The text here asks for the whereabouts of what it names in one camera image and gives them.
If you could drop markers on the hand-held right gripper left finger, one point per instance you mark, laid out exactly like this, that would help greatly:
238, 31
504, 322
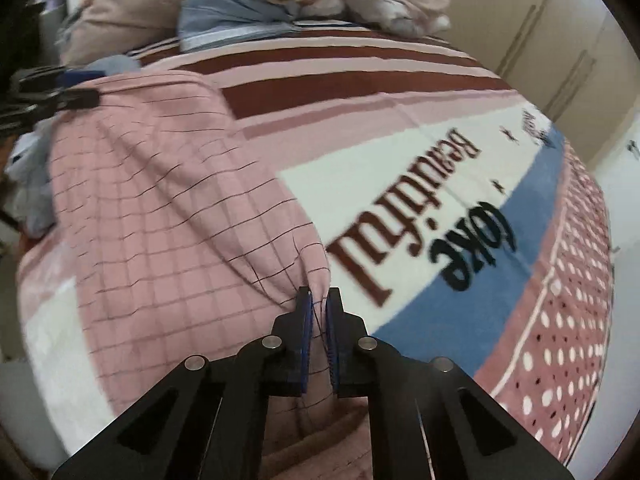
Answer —
303, 340

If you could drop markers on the pink checked pants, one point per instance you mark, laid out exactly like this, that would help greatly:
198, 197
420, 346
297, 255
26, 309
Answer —
150, 235

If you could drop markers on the beige wardrobe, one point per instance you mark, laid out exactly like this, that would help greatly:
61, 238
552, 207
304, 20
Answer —
560, 60

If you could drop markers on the striped printed blanket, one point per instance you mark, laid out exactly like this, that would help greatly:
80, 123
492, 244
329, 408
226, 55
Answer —
425, 160

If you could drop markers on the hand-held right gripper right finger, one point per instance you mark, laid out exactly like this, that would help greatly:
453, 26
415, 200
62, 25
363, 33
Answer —
333, 345

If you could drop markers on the beige duvet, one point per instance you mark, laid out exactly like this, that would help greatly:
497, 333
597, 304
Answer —
140, 0

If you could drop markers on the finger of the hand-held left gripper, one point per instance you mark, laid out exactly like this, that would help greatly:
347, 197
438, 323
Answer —
77, 76
77, 99

